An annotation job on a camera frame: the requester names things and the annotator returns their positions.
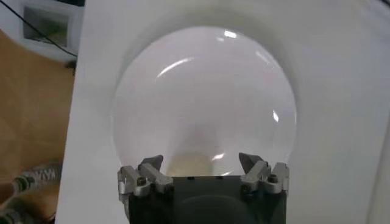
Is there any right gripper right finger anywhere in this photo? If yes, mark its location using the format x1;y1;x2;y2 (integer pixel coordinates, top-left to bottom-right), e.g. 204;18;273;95
238;152;290;195

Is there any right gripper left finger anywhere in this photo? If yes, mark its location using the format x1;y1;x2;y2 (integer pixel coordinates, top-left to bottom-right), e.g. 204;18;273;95
117;154;174;197

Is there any white oval plate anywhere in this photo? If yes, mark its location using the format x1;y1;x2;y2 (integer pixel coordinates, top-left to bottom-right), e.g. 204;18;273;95
112;26;298;178

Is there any black floor cable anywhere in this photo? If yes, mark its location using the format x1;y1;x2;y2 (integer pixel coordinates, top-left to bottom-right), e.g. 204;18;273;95
0;0;77;58

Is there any green white patterned shoe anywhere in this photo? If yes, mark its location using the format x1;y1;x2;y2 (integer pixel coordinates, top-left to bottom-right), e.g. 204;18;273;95
11;162;64;195

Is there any white frame with rectangular opening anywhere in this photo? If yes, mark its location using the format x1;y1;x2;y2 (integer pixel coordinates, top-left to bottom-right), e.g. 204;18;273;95
18;0;85;64

